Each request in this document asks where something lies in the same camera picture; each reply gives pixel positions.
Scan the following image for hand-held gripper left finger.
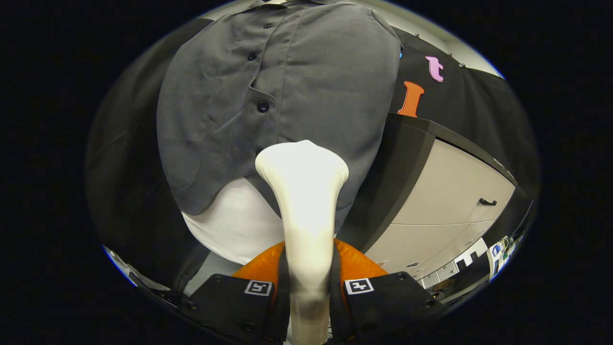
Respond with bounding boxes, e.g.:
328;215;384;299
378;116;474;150
180;240;293;345

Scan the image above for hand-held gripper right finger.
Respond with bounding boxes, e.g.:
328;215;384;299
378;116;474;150
329;238;446;344

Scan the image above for white garment steamer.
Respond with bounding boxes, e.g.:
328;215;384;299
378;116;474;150
255;140;350;345

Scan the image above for grey button shirt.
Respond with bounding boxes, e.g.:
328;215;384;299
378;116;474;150
156;0;402;216

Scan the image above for beige mannequin torso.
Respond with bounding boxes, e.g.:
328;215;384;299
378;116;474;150
182;177;288;266

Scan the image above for grey cabinet with dark top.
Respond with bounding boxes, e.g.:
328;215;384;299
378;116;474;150
338;113;532;293

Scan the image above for cluttered white side table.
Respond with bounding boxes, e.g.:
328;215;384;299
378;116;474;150
486;234;525;281

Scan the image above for white crumpled sheet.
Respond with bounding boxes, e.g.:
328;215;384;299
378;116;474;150
103;246;182;300

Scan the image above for black backdrop cloth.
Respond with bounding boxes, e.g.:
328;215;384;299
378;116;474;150
86;19;539;288

